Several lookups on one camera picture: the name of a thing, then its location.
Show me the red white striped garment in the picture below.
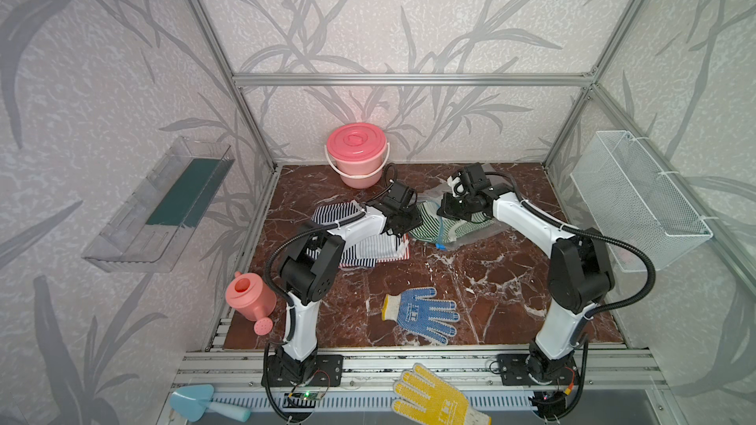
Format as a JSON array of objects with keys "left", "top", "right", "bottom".
[{"left": 389, "top": 237, "right": 410, "bottom": 261}]

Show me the green white striped garment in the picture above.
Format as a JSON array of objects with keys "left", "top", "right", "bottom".
[{"left": 409, "top": 201, "right": 493, "bottom": 246}]

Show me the clear vacuum storage bag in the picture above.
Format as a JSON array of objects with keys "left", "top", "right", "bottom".
[{"left": 417, "top": 163, "right": 518, "bottom": 251}]

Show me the blue white striped garment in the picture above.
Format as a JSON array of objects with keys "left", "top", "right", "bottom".
[{"left": 311, "top": 201, "right": 402, "bottom": 269}]

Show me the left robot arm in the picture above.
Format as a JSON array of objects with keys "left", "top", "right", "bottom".
[{"left": 263, "top": 178, "right": 422, "bottom": 373}]

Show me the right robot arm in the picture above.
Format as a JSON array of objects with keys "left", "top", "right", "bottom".
[{"left": 438, "top": 163, "right": 657, "bottom": 384}]

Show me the pink lidded plastic bucket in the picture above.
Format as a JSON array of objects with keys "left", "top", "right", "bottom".
[{"left": 325, "top": 122, "right": 390, "bottom": 189}]

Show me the blue dotted work glove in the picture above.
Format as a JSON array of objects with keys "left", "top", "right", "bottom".
[{"left": 381, "top": 287, "right": 461, "bottom": 346}]

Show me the pink watering can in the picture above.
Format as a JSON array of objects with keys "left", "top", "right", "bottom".
[{"left": 224, "top": 272, "right": 277, "bottom": 336}]

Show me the yellow dotted work glove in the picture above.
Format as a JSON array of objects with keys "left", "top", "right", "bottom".
[{"left": 392, "top": 364, "right": 492, "bottom": 425}]

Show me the light blue hand trowel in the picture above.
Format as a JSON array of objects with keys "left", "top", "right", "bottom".
[{"left": 169, "top": 385, "right": 251, "bottom": 422}]

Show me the white wire mesh basket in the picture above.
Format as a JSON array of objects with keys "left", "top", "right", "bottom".
[{"left": 571, "top": 130, "right": 713, "bottom": 270}]

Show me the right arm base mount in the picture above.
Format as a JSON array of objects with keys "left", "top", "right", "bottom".
[{"left": 495, "top": 353, "right": 577, "bottom": 387}]

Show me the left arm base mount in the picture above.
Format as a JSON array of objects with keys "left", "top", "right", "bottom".
[{"left": 262, "top": 351, "right": 344, "bottom": 388}]

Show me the clear plastic wall shelf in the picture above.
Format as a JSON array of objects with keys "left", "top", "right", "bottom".
[{"left": 82, "top": 137, "right": 235, "bottom": 273}]

